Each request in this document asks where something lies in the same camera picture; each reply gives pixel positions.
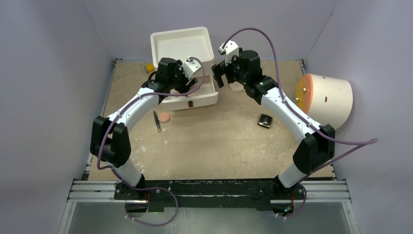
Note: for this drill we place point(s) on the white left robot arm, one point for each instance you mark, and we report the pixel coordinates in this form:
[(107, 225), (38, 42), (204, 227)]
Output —
[(110, 141)]

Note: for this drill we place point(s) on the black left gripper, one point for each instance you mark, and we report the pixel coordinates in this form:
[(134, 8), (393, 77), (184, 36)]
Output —
[(187, 84)]

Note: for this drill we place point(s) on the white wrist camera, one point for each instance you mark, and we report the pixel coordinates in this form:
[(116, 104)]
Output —
[(229, 49), (191, 68)]

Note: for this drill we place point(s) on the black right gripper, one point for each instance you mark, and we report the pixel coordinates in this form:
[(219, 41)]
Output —
[(221, 69)]

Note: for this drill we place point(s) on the aluminium table edge rail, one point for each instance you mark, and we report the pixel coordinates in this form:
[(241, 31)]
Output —
[(310, 190)]

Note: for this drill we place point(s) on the round beige coaster disc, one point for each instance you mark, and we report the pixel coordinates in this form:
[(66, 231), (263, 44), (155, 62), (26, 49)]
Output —
[(236, 87)]

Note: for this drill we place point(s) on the white cylindrical bin orange lid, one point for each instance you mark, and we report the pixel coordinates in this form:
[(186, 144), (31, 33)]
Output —
[(326, 100)]

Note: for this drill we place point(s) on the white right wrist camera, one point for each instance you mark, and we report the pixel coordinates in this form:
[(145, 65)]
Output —
[(229, 49)]

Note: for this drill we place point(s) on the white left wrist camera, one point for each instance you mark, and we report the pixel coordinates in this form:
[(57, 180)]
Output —
[(191, 68)]

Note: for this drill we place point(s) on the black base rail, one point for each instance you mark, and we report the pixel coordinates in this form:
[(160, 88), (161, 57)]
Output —
[(143, 193)]

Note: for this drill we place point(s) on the black gold compact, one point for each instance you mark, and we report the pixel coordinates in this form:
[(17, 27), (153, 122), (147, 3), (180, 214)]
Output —
[(265, 121)]

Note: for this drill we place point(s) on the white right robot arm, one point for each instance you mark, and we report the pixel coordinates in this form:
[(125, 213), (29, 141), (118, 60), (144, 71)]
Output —
[(314, 148)]

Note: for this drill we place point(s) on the yellow grey small block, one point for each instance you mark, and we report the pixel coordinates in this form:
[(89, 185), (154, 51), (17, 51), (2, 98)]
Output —
[(149, 68)]

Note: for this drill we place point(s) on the round peach powder puff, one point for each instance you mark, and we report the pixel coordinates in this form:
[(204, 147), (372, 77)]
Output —
[(164, 117)]

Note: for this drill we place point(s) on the black eyeliner pencil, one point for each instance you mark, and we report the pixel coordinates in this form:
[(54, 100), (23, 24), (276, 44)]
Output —
[(157, 122)]

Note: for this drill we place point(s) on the white three-drawer organizer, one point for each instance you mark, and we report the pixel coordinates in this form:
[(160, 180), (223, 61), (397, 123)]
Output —
[(192, 46)]

